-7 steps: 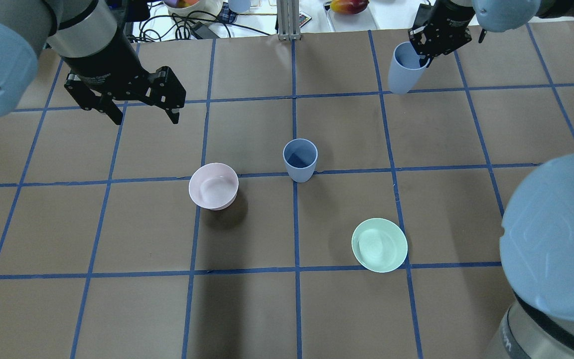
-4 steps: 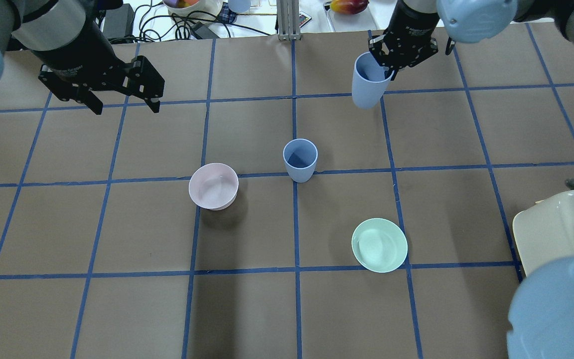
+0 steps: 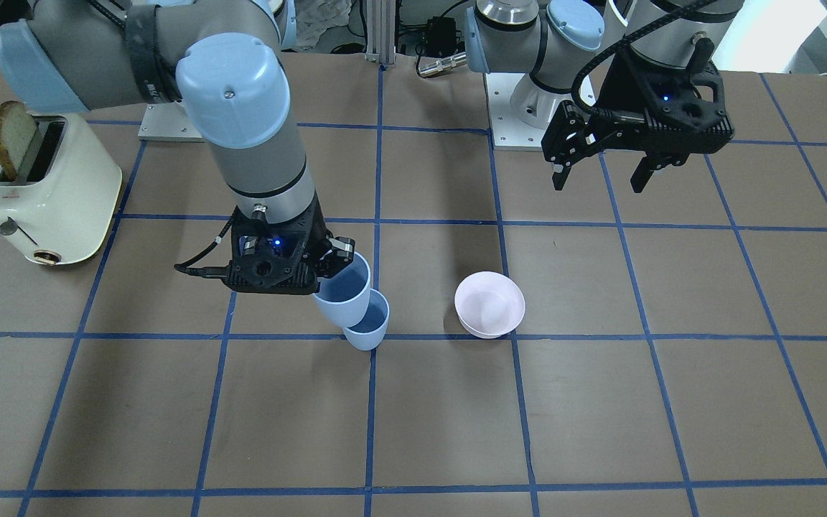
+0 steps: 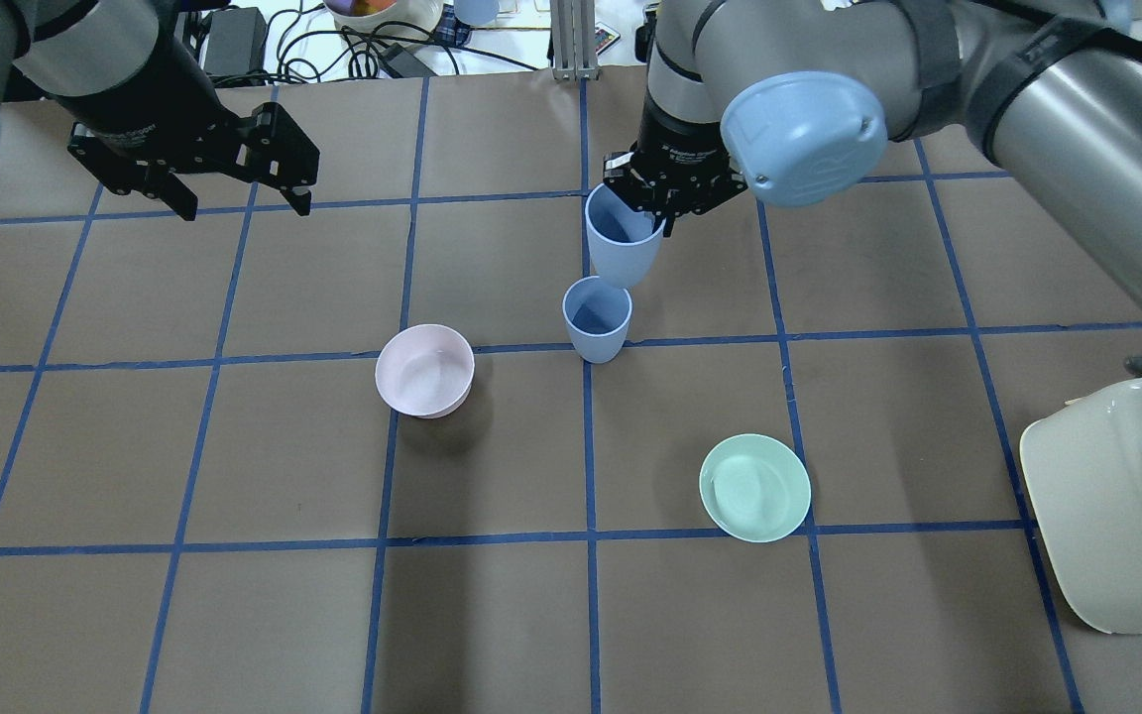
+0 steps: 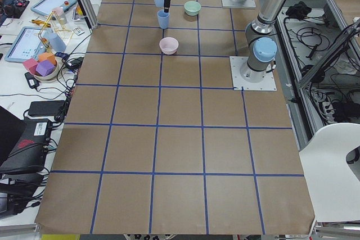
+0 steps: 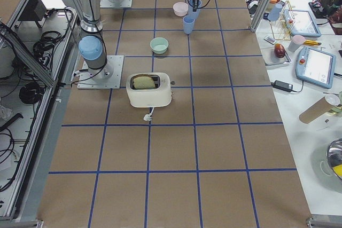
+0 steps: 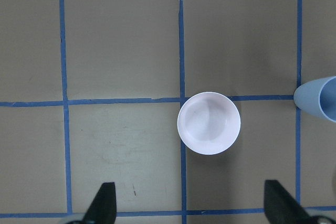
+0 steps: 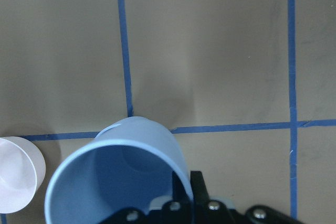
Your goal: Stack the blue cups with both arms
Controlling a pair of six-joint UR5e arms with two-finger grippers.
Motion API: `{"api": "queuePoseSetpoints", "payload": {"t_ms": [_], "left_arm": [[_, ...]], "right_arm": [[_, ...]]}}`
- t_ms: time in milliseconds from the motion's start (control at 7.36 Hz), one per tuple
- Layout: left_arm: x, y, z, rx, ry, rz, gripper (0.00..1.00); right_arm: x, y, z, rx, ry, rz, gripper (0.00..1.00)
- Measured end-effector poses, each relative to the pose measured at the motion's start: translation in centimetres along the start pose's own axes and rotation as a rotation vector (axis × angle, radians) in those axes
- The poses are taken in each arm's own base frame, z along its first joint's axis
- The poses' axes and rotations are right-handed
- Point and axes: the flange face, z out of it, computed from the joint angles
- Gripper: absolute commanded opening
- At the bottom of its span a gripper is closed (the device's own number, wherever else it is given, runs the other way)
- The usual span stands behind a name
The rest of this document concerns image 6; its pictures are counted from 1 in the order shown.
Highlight blue cup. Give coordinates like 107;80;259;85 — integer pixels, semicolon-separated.
183;15;195;35
268;4;283;21
187;0;201;20

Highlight pink bowl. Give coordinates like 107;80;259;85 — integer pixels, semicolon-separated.
173;2;188;17

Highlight green bowl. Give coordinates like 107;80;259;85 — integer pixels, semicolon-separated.
150;37;169;54

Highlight small remote control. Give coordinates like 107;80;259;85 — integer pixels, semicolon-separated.
264;36;277;45

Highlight metal tray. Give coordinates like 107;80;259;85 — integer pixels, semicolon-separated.
261;48;292;66

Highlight red apple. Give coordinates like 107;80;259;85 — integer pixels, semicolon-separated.
274;43;285;58

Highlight teach pendant far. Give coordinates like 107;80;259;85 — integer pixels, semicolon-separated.
283;10;321;38

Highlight teach pendant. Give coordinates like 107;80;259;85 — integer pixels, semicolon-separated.
295;46;336;89
283;10;321;38

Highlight bread slice in toaster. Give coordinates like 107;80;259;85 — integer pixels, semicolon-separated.
133;76;156;89

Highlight pink cup on side table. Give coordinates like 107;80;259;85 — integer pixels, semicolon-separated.
287;35;306;52

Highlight white toaster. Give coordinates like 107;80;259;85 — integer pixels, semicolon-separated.
126;72;172;108

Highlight black power adapter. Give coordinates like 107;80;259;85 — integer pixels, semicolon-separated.
271;80;293;92

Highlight teach pendant near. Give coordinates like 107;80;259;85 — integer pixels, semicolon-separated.
295;46;336;89

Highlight cardboard tube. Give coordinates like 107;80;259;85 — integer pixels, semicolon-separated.
299;94;340;124

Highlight steel bowl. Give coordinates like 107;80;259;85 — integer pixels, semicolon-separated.
327;138;341;180

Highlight blue cup on wire rack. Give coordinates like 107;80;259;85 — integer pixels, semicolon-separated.
268;4;283;21

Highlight gold wire rack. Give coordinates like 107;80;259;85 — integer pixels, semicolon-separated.
269;1;291;41

